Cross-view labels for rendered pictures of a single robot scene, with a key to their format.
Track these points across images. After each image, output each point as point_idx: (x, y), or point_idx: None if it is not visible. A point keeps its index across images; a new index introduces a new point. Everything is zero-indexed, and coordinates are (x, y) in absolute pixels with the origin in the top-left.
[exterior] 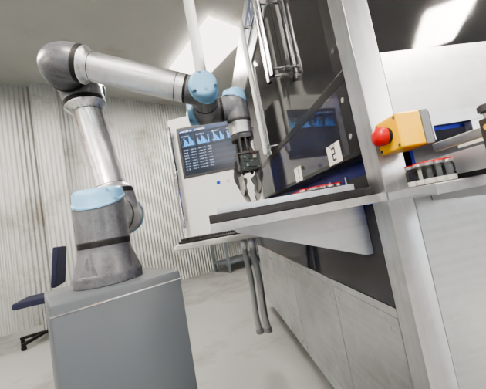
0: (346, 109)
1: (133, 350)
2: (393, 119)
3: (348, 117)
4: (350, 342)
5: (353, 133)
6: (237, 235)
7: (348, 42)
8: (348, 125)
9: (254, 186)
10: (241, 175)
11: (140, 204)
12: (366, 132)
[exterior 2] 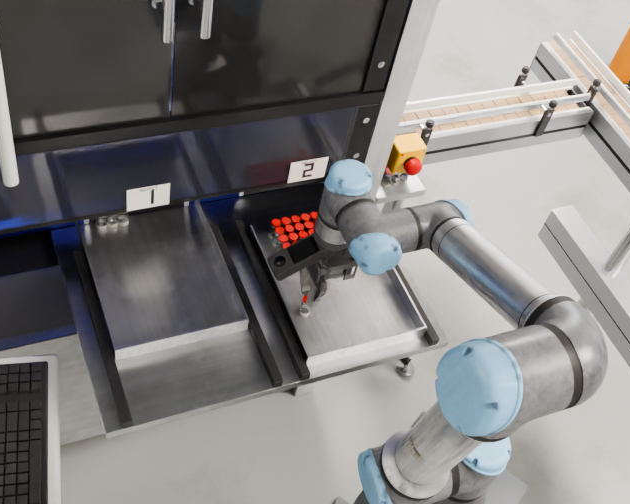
0: (366, 129)
1: None
2: (423, 152)
3: (363, 138)
4: None
5: (362, 153)
6: (58, 408)
7: (412, 72)
8: (358, 145)
9: (309, 280)
10: (329, 281)
11: (372, 448)
12: (382, 154)
